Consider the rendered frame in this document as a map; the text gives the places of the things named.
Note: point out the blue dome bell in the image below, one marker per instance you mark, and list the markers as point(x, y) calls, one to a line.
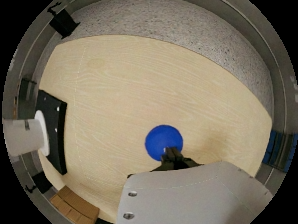
point(160, 137)

